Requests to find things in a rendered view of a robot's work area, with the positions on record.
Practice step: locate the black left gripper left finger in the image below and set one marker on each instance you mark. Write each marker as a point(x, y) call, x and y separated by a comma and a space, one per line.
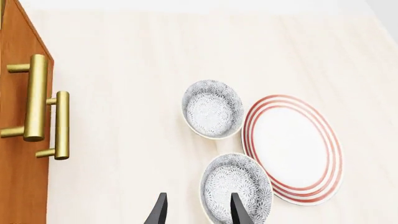
point(159, 211)

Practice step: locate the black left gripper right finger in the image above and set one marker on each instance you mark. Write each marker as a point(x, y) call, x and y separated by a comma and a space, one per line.
point(238, 212)

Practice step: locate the wooden cabinet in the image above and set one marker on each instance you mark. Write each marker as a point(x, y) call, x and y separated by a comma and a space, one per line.
point(18, 163)

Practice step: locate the white plate with red rings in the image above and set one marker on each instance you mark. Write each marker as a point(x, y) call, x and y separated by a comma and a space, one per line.
point(292, 149)

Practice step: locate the grey patterned bowl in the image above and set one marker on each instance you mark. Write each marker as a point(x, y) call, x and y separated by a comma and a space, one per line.
point(212, 109)
point(245, 182)

